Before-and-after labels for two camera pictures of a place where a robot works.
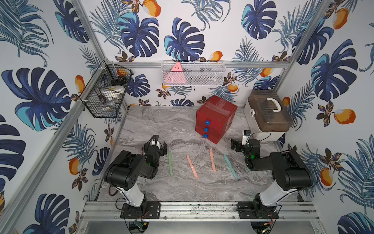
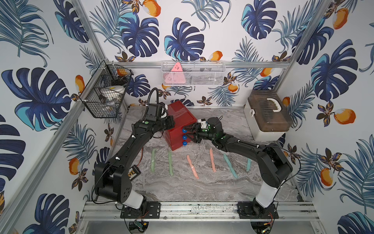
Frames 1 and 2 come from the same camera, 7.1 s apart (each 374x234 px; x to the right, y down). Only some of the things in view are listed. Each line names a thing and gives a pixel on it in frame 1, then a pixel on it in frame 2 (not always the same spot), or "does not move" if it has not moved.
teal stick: (233, 170) does not move
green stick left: (171, 168) does not move
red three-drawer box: (214, 118) to (176, 137)
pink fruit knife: (212, 156) does not move
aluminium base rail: (100, 212) does not move
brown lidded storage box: (267, 117) does not move
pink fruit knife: (192, 166) does not move
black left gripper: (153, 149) to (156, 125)
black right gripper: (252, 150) to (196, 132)
